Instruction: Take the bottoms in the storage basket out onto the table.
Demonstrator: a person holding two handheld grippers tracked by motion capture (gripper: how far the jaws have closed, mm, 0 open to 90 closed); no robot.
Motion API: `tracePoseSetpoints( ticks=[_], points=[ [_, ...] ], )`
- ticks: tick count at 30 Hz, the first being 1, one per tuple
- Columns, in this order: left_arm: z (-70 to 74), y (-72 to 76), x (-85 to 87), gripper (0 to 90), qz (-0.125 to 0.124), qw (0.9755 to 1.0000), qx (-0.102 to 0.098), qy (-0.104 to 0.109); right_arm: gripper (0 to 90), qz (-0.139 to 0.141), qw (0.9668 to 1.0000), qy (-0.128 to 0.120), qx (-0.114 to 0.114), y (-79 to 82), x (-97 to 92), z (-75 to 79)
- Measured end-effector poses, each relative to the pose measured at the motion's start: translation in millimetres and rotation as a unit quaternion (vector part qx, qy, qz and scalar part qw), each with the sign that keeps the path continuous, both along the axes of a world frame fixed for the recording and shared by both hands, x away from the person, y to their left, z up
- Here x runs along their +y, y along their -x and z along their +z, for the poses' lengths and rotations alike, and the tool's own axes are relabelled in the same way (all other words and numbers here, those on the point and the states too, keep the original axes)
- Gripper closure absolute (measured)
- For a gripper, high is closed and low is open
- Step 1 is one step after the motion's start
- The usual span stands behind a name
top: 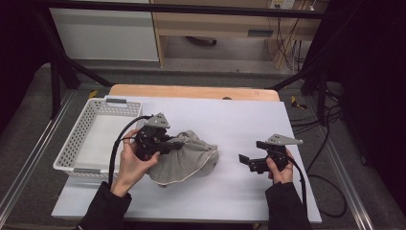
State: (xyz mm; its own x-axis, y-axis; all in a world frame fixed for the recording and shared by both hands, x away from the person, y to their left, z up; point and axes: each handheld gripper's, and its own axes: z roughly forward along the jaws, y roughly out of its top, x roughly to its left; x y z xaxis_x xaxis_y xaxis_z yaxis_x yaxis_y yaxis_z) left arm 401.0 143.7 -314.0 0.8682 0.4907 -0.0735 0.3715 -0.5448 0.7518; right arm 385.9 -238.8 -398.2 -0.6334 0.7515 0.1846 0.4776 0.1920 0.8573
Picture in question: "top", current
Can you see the person's left hand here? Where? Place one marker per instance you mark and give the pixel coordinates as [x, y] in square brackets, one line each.
[134, 169]

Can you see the aluminium floor rail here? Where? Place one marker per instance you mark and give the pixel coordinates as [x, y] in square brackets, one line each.
[35, 150]
[348, 185]

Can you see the white perforated plastic basket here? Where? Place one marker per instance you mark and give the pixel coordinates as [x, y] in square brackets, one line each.
[95, 137]

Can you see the white power strip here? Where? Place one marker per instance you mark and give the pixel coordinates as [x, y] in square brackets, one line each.
[282, 4]

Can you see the yellow and black tape piece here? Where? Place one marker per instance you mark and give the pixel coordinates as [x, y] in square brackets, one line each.
[295, 102]

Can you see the white cabinet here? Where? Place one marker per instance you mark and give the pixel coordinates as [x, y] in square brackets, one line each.
[105, 35]

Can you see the person's right hand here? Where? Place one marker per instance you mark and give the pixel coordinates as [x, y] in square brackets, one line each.
[282, 175]

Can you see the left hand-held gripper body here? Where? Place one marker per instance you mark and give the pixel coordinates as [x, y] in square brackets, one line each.
[150, 140]

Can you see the light wooden desk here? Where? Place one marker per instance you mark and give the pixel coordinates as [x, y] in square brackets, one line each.
[217, 25]

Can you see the grey cloth garment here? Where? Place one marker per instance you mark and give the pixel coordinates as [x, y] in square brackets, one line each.
[188, 159]

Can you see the black metal frame stand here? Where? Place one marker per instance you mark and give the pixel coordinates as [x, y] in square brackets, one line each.
[56, 86]
[321, 92]

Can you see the wooden table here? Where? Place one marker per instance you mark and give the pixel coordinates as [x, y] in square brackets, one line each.
[191, 92]

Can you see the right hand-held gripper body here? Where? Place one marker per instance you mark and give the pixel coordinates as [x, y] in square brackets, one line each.
[278, 158]

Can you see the black metal frame crossbar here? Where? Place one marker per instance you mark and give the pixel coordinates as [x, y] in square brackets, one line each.
[191, 9]

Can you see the white table board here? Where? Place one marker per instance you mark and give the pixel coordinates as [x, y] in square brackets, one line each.
[230, 121]

